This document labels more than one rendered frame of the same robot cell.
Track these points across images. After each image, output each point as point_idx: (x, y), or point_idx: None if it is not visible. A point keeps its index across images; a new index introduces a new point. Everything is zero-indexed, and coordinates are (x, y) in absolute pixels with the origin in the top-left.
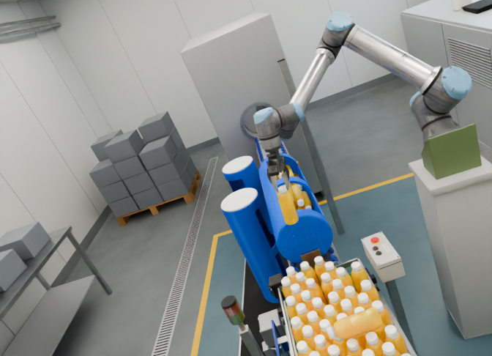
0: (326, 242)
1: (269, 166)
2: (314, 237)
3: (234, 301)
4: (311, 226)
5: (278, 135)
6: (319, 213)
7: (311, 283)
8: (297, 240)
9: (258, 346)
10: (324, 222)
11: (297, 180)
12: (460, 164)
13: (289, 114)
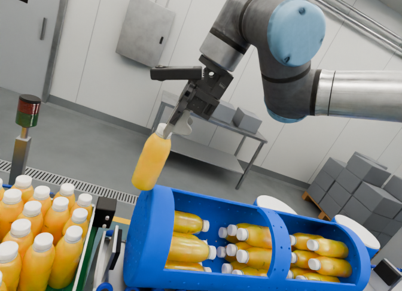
0: (129, 273)
1: (169, 66)
2: (135, 244)
3: (23, 99)
4: (143, 228)
5: (225, 41)
6: (167, 245)
7: (26, 205)
8: (137, 218)
9: (17, 167)
10: (143, 250)
11: (278, 242)
12: None
13: (262, 6)
